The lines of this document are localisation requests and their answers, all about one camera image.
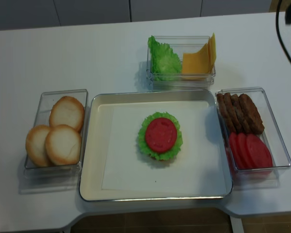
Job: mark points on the tomato slice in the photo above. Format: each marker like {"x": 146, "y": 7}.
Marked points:
{"x": 161, "y": 135}

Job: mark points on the upright cheese slices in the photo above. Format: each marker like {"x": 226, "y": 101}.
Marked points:
{"x": 212, "y": 50}

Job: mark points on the flat cheese slices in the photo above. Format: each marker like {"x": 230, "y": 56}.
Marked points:
{"x": 200, "y": 62}

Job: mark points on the clear lettuce cheese container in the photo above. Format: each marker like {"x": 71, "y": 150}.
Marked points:
{"x": 180, "y": 45}

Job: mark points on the lettuce leaves in container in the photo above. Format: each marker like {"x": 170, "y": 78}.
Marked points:
{"x": 164, "y": 60}

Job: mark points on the lettuce leaf on bun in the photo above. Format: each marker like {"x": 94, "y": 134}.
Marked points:
{"x": 145, "y": 149}

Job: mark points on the brown meat patties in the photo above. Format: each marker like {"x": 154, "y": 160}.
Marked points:
{"x": 239, "y": 113}

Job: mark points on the clear meat tomato container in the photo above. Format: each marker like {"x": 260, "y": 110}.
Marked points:
{"x": 271, "y": 136}

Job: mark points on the tomato slices in container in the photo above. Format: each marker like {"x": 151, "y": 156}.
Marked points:
{"x": 249, "y": 152}

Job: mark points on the white paper sheet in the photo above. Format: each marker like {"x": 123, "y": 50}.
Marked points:
{"x": 196, "y": 169}

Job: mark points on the white metal serving tray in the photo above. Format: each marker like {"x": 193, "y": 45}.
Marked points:
{"x": 98, "y": 136}

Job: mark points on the back bun half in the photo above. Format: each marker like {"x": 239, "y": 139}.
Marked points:
{"x": 67, "y": 111}

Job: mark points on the bun half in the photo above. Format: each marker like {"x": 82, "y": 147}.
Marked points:
{"x": 63, "y": 145}
{"x": 67, "y": 111}
{"x": 35, "y": 145}

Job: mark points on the front bun half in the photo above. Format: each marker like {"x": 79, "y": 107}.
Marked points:
{"x": 63, "y": 145}

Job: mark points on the clear bun container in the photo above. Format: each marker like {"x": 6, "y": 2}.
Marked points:
{"x": 46, "y": 103}

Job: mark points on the left bun half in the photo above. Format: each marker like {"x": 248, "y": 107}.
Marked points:
{"x": 35, "y": 145}

